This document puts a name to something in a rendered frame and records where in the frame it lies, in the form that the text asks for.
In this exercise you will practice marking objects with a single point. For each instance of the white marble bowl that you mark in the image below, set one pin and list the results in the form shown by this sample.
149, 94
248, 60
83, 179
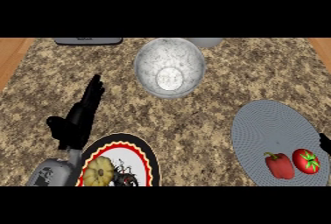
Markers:
170, 67

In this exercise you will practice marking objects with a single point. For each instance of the pale grey round container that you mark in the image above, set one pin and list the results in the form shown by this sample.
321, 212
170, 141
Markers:
204, 42

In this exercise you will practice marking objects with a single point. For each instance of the red tomato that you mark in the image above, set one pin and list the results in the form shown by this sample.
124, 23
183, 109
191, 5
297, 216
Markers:
306, 161

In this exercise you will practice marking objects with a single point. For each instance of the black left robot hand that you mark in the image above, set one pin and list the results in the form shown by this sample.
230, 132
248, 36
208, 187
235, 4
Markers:
80, 116

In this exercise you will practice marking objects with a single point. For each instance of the black red patterned plate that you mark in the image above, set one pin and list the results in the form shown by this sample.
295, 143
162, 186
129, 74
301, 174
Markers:
129, 157

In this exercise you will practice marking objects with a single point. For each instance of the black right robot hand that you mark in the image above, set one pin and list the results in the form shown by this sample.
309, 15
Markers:
325, 144

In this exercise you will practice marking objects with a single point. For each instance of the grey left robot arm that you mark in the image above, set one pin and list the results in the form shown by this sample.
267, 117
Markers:
53, 172

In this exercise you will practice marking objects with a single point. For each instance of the yellow pumpkin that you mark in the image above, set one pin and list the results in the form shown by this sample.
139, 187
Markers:
97, 172

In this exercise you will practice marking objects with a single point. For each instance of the dark grey flat appliance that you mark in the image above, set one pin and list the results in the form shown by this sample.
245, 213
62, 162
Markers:
87, 41

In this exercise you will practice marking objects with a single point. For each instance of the red bell pepper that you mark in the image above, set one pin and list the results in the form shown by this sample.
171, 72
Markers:
279, 166

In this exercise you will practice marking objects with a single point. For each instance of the round grey placemat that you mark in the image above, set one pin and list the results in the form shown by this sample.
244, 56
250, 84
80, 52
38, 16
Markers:
270, 137

